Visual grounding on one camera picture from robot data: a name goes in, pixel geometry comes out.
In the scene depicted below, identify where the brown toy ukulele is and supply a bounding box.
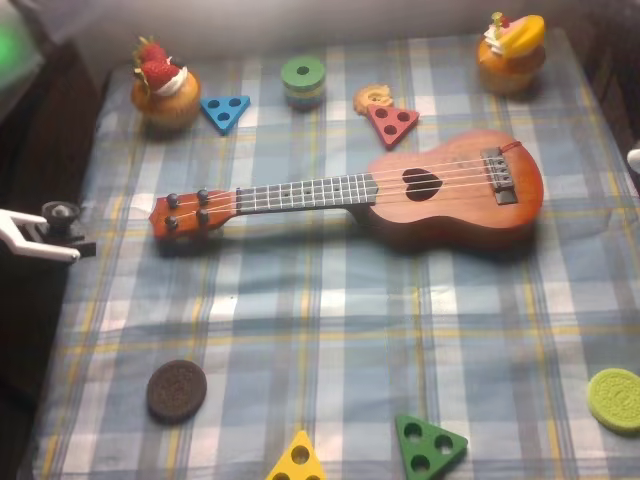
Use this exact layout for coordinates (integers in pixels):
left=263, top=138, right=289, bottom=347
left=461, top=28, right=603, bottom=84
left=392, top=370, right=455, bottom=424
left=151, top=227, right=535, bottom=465
left=148, top=129, right=545, bottom=251

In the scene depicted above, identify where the yellow fruit toy cupcake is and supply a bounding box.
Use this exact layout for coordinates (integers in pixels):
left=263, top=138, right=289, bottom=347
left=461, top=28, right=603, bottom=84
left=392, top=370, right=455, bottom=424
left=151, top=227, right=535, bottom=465
left=475, top=12, right=547, bottom=96

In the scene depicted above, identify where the green sandwich cookie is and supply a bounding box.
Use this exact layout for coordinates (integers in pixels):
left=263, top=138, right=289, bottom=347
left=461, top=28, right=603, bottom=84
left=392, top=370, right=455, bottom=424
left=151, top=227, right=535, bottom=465
left=586, top=368, right=640, bottom=435

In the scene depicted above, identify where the red triangle block with holes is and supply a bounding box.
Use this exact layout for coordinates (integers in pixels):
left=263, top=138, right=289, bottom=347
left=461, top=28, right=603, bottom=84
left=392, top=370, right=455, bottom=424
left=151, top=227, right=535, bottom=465
left=367, top=104, right=421, bottom=151

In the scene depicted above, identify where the beige swirl biscuit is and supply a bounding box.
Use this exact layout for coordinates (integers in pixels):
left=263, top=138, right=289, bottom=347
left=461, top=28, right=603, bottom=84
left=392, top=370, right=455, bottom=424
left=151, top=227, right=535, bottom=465
left=352, top=83, right=392, bottom=117

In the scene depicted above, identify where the green triangle block with holes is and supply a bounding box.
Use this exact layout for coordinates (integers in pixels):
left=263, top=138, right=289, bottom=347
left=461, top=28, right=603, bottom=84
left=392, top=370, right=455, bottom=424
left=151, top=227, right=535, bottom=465
left=394, top=413, right=470, bottom=480

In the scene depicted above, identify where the white panel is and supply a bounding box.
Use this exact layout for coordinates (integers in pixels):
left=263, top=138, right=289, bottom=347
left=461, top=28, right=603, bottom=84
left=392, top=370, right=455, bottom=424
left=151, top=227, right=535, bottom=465
left=44, top=0, right=640, bottom=51

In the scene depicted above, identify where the blue plaid tablecloth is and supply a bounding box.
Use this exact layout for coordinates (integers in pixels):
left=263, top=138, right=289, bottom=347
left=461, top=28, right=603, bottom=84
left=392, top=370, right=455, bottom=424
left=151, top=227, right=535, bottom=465
left=19, top=29, right=640, bottom=480

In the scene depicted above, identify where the blue triangle block with holes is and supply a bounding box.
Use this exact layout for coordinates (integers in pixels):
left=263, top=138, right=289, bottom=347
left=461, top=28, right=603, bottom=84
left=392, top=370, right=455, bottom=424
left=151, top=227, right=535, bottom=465
left=199, top=94, right=251, bottom=136

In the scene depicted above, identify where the yellow triangle block with holes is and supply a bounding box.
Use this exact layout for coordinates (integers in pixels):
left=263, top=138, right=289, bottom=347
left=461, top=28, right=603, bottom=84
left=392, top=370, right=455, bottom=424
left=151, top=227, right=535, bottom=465
left=264, top=429, right=327, bottom=480

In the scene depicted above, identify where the strawberry toy cupcake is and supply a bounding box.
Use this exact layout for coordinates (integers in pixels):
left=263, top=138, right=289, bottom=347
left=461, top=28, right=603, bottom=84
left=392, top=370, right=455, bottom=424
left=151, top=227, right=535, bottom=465
left=130, top=34, right=202, bottom=129

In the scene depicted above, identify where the brown sandwich cookie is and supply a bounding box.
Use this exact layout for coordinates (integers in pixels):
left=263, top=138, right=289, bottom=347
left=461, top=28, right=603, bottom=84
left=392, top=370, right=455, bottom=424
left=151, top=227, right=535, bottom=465
left=145, top=358, right=209, bottom=425

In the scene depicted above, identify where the green-topped coloured ring stack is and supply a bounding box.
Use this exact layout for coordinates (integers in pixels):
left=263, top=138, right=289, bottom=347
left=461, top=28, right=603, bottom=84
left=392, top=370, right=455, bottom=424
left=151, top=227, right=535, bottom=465
left=279, top=55, right=327, bottom=112

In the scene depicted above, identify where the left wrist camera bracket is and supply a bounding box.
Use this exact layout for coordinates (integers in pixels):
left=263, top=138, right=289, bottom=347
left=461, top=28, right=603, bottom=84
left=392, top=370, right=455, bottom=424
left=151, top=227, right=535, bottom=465
left=0, top=199, right=97, bottom=264

